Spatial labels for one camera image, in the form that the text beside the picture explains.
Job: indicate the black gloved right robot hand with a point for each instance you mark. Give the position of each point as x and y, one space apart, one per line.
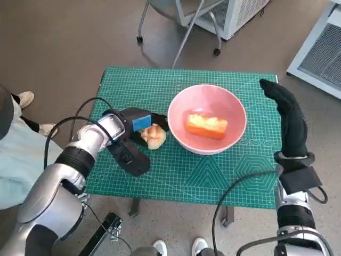
293 125

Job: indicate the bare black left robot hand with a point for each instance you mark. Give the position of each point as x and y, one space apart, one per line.
133 117

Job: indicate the round pale toy bread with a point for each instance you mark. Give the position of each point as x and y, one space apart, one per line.
155 138

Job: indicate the long orange toy bread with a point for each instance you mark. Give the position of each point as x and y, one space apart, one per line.
205 125

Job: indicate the pink bowl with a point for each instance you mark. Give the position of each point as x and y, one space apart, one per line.
213 104

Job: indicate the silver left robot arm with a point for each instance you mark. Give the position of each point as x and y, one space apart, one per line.
53 192

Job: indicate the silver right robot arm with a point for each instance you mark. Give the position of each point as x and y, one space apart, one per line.
293 216

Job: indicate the green cutting mat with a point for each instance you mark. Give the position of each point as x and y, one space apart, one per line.
173 173

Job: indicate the white vented metal cabinet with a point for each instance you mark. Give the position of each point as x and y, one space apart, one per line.
319 61
242 16

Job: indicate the dark metal table leg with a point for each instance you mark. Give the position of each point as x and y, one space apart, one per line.
228 216
133 208

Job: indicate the grey metal pole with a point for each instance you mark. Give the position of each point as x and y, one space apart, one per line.
187 32

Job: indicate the grey chair with casters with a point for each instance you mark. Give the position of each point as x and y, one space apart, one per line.
162 4

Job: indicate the black metal clamp bar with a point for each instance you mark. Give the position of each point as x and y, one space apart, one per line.
101 234

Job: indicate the person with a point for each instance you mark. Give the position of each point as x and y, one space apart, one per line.
160 248
16 160

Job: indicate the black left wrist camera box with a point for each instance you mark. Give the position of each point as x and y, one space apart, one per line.
130 160

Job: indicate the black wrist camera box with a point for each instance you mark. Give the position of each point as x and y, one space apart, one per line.
301 181
130 160

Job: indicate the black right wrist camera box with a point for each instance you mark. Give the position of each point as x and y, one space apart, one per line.
301 181

